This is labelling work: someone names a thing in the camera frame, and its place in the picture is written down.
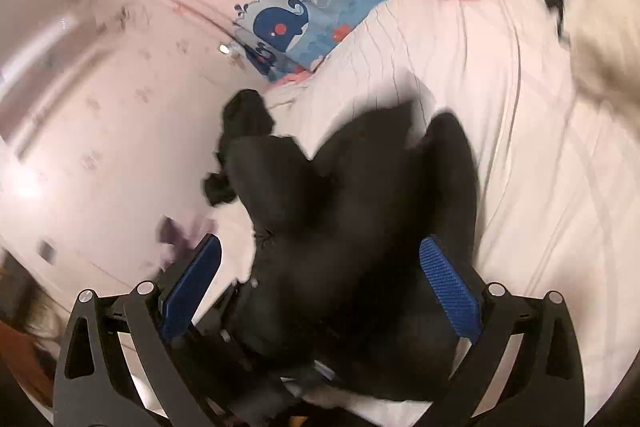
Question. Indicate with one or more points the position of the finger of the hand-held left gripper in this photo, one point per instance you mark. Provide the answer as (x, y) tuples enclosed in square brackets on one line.
[(227, 337)]

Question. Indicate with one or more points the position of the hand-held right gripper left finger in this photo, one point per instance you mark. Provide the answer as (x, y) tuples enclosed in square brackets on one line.
[(192, 287)]

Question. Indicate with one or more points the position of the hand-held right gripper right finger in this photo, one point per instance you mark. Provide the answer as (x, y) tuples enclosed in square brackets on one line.
[(450, 292)]

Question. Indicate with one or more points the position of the black puffer jacket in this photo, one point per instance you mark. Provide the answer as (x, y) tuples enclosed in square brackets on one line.
[(360, 217)]

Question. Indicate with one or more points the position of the white striped bed sheet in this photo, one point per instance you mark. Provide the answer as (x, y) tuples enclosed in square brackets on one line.
[(525, 157)]

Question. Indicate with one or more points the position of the black crumpled garment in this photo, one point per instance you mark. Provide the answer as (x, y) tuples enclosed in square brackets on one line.
[(247, 112)]

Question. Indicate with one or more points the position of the brown wooden furniture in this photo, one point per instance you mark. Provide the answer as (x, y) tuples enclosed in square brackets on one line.
[(20, 357)]

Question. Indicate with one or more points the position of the pink cloth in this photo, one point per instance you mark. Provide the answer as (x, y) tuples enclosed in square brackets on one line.
[(295, 78)]

